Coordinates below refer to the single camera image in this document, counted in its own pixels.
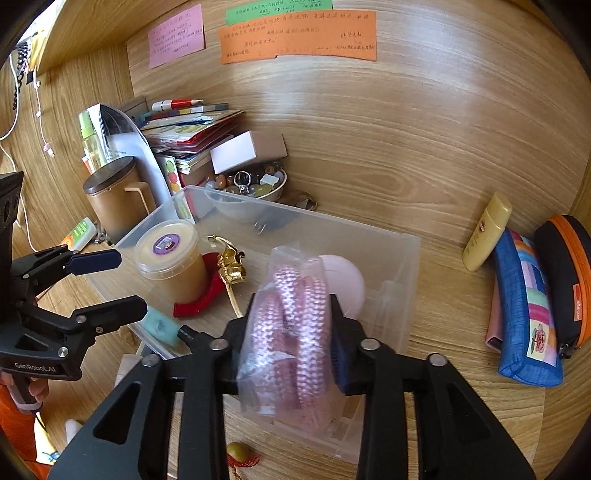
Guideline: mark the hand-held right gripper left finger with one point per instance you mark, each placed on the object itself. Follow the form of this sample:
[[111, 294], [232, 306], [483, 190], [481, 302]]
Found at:
[[226, 364]]

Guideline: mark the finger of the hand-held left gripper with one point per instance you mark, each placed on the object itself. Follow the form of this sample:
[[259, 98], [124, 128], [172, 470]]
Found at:
[[120, 310], [94, 261]]

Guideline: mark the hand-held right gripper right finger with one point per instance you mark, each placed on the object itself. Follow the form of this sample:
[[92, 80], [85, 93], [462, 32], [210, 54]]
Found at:
[[340, 364]]

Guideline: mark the light blue tube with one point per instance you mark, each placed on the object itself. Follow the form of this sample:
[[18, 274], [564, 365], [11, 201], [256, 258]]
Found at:
[[161, 325]]

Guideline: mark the clear tub with cream filling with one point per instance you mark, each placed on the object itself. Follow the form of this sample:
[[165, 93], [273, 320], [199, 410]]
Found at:
[[171, 277]]

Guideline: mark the white round object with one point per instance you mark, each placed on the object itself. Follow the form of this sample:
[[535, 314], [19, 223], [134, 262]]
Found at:
[[346, 281]]

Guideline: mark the clear plastic storage bin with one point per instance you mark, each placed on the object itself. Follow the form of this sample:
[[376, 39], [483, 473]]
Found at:
[[300, 230]]

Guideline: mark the person's left hand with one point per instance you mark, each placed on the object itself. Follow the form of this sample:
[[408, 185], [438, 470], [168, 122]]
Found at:
[[40, 391]]

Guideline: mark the metal key clip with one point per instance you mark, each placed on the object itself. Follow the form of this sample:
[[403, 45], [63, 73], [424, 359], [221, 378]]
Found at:
[[102, 237]]

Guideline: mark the white bottle with orange label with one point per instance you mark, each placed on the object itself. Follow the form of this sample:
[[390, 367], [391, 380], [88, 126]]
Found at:
[[81, 230]]

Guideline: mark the brown mug with lid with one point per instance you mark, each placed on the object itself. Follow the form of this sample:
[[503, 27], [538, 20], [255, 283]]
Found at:
[[115, 203]]

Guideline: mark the orange cloth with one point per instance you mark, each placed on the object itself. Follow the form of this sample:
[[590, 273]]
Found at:
[[14, 429]]

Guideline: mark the olive charm with red tassel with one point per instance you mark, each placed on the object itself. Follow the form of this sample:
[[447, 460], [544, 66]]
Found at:
[[236, 450]]

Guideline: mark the fruit sticker sheet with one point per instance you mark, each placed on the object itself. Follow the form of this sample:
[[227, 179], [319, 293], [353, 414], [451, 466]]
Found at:
[[171, 177]]

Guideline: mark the yellow-green spray bottle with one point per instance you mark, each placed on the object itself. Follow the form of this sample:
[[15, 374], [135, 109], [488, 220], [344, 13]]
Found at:
[[92, 143]]

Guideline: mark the white papers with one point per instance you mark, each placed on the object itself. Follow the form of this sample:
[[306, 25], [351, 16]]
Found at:
[[134, 147]]

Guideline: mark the pink case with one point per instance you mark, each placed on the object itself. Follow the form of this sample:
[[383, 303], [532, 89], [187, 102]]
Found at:
[[494, 327]]

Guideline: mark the stack of cards and booklets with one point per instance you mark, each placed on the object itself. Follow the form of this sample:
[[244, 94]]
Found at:
[[194, 134]]

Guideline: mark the bowl of beads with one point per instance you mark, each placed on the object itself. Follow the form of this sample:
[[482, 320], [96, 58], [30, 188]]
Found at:
[[249, 184]]

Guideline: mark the small white box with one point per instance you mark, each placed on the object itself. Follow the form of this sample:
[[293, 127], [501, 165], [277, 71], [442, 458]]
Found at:
[[235, 152]]

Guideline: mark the red and white pen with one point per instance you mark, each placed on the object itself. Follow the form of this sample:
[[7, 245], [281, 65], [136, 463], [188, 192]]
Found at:
[[178, 103]]

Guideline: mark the blue patchwork pouch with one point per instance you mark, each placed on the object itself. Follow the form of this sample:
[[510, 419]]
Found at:
[[517, 295]]

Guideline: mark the yellow bottle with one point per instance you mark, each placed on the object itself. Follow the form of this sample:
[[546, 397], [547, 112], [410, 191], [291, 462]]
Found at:
[[485, 235]]

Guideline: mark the dark clip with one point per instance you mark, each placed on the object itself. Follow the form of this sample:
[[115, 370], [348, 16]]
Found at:
[[32, 76]]

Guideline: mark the pink paper note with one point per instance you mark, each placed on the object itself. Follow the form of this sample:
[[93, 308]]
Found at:
[[175, 37]]

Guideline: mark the black case with orange zipper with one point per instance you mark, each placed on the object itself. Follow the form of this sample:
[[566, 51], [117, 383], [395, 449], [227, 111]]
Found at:
[[563, 263]]

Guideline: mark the orange paper note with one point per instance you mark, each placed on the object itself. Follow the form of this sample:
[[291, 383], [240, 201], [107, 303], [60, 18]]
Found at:
[[300, 41]]

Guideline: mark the green paper note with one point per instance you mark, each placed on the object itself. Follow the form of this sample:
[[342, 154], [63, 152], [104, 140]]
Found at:
[[277, 9]]

